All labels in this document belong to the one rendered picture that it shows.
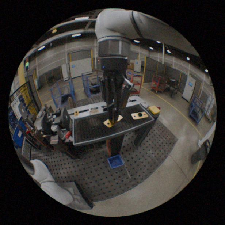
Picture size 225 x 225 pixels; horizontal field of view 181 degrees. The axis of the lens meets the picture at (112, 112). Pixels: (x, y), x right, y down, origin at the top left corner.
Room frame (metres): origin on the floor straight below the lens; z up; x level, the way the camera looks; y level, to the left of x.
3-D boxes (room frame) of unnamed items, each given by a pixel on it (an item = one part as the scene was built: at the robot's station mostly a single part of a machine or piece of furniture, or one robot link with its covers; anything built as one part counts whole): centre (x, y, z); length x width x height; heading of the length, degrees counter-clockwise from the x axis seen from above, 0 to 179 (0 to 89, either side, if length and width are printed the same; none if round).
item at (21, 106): (0.21, 1.01, 1.17); 0.12 x 0.01 x 0.34; 20
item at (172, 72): (4.47, -5.74, 1.00); 3.64 x 0.14 x 2.00; 29
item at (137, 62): (10.47, -3.53, 1.22); 0.80 x 0.54 x 2.45; 30
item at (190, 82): (3.19, -5.80, 1.22); 0.80 x 0.54 x 2.45; 29
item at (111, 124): (0.22, 0.00, 1.17); 0.08 x 0.04 x 0.01; 135
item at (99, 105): (0.46, 0.31, 1.00); 1.38 x 0.22 x 0.02; 110
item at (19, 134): (-0.03, 1.11, 1.10); 0.30 x 0.17 x 0.13; 10
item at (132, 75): (2.85, -0.80, 0.49); 0.81 x 0.47 x 0.97; 13
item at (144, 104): (0.49, -0.29, 0.88); 0.11 x 0.10 x 0.36; 20
